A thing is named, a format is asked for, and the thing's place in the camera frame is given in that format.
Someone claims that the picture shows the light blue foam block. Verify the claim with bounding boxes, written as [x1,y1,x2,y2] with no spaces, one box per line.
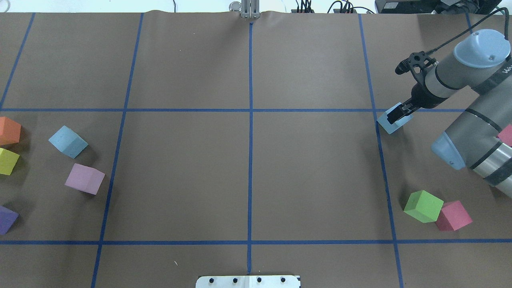
[377,102,414,134]
[49,126,88,159]

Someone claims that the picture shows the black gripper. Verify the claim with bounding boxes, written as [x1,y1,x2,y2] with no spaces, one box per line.
[386,83,447,124]

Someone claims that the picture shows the pink foam block by green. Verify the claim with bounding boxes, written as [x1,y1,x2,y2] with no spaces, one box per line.
[435,200,472,232]

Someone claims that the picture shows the yellow foam block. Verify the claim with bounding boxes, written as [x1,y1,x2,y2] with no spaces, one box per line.
[0,148,20,176]

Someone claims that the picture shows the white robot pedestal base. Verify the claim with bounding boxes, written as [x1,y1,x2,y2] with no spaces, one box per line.
[195,275,302,288]

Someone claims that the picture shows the light pink foam block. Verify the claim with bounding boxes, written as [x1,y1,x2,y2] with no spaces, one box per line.
[65,163,105,195]

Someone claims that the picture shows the magenta foam block near bin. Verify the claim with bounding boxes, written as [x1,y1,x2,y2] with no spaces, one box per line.
[497,124,512,147]

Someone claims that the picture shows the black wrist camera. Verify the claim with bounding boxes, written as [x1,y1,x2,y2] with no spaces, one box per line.
[394,51,437,75]

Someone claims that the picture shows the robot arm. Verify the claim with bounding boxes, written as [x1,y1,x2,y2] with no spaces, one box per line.
[377,29,512,196]

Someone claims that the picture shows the metal clamp at table edge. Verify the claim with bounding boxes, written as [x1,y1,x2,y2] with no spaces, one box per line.
[228,0,261,19]

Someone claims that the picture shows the purple foam block left side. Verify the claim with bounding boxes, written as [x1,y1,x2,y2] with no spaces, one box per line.
[0,206,19,235]

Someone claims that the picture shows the orange foam block left side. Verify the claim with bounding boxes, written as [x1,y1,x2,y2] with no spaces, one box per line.
[0,116,22,146]

